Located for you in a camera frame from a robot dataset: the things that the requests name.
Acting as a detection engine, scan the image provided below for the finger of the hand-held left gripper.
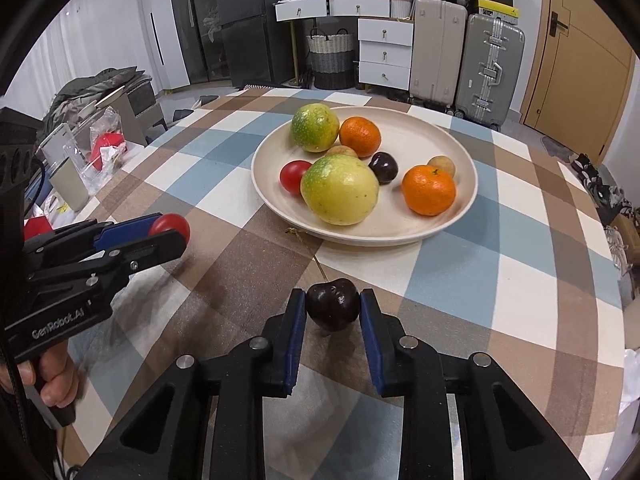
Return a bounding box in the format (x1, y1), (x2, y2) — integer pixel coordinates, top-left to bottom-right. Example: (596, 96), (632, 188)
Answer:
(27, 230), (187, 307)
(22, 213), (163, 274)

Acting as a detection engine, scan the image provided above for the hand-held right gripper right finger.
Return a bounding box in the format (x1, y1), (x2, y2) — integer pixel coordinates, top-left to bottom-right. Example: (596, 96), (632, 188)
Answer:
(359, 288), (591, 480)

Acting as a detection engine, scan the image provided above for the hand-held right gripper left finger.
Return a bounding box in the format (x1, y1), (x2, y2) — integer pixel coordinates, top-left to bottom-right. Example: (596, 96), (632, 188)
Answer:
(87, 288), (307, 480)

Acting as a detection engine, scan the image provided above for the small red tomato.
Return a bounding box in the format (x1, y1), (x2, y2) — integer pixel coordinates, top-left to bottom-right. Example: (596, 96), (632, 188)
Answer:
(148, 213), (191, 246)

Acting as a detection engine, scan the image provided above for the dark red cherry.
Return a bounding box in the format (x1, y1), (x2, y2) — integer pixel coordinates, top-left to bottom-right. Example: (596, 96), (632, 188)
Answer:
(368, 151), (399, 185)
(285, 228), (361, 333)

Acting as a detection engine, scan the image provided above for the speckled yellow-green round fruit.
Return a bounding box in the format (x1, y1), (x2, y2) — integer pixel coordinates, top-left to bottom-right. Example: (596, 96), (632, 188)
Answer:
(300, 155), (380, 226)

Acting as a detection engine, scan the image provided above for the orange mandarin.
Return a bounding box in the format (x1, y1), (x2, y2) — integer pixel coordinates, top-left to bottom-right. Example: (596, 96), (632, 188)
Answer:
(402, 165), (457, 216)
(339, 116), (382, 159)

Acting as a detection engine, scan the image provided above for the cream oval plate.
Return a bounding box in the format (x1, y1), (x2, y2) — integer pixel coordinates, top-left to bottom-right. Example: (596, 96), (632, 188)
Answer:
(251, 106), (478, 247)

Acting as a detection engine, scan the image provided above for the person's left hand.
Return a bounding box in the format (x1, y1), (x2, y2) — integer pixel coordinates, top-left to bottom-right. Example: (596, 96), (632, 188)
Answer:
(16, 341), (81, 410)

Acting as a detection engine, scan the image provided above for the white box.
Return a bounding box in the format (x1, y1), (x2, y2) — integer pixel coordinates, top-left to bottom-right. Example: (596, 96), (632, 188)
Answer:
(40, 122), (91, 211)

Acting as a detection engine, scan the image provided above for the clear plastic bag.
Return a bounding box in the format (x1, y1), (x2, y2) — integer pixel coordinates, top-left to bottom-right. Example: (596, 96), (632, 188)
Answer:
(90, 110), (129, 171)

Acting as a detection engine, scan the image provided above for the red plastic item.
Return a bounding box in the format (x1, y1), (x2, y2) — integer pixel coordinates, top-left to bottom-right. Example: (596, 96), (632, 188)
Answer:
(24, 215), (53, 241)

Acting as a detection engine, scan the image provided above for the open cardboard box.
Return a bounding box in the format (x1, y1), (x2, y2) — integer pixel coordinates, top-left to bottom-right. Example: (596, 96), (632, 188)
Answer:
(97, 80), (166, 146)

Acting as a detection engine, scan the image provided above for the grey jacket pile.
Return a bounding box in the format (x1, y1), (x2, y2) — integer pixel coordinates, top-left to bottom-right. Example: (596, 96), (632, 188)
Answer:
(42, 66), (151, 131)

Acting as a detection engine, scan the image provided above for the white wardrobe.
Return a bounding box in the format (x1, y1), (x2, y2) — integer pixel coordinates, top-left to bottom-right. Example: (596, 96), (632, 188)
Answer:
(142, 0), (193, 93)

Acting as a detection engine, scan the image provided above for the smooth yellow-green round fruit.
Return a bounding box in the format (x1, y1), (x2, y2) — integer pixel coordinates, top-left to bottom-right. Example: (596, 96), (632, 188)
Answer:
(291, 103), (341, 153)

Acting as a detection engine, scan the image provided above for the dark glass cabinet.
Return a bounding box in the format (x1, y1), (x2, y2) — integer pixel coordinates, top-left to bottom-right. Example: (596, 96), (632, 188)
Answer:
(167, 0), (233, 86)

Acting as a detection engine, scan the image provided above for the dark grey refrigerator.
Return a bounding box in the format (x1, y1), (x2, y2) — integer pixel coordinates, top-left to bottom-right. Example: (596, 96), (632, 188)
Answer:
(212, 0), (301, 88)

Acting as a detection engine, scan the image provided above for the woven basket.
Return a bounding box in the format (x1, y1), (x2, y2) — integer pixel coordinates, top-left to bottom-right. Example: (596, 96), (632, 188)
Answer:
(306, 29), (355, 90)

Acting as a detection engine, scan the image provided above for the dark doormat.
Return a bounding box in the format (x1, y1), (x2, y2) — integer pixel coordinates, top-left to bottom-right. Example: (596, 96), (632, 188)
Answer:
(542, 135), (571, 161)

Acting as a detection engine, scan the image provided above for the row of shoes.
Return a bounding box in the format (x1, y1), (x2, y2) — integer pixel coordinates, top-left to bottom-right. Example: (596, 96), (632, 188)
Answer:
(570, 152), (636, 281)

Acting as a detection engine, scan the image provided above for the white dressing table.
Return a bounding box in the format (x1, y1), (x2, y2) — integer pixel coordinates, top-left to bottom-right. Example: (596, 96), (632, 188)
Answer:
(274, 0), (416, 92)

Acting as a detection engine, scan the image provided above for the beige suitcase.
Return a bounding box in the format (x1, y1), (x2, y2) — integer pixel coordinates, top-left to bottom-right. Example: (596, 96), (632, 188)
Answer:
(409, 0), (468, 113)

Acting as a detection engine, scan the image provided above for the silver suitcase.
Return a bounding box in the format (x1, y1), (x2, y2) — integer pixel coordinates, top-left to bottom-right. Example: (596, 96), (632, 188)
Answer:
(455, 12), (526, 132)

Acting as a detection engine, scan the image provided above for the wooden door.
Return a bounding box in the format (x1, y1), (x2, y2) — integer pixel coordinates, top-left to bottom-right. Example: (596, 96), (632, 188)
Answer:
(520, 0), (636, 166)

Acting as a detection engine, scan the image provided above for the black and yellow box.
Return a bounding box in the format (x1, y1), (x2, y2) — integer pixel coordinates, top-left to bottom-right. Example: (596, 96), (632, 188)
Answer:
(472, 0), (521, 23)

